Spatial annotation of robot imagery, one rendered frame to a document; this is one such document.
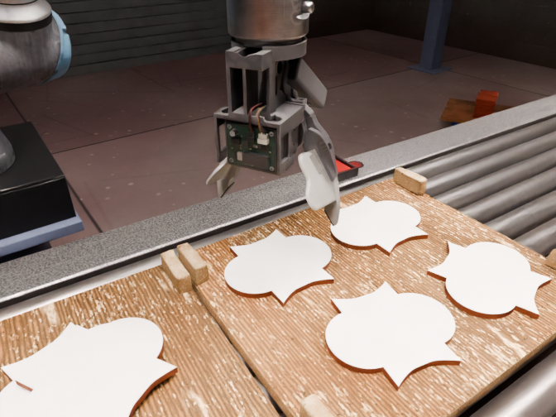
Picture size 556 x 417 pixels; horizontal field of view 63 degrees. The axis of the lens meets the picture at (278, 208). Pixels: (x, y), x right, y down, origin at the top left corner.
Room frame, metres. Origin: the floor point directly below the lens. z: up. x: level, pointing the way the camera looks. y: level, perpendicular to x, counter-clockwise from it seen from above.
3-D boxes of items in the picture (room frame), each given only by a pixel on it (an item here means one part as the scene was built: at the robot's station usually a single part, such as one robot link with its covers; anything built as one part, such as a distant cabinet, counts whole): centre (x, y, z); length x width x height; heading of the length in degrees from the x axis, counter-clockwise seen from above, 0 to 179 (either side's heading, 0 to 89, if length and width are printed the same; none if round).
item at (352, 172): (0.75, -0.10, 0.92); 0.08 x 0.08 x 0.02; 33
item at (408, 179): (0.66, -0.22, 0.95); 0.06 x 0.02 x 0.03; 34
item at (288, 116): (0.44, 0.01, 1.16); 0.09 x 0.08 x 0.12; 155
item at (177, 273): (0.42, 0.12, 0.95); 0.06 x 0.02 x 0.03; 32
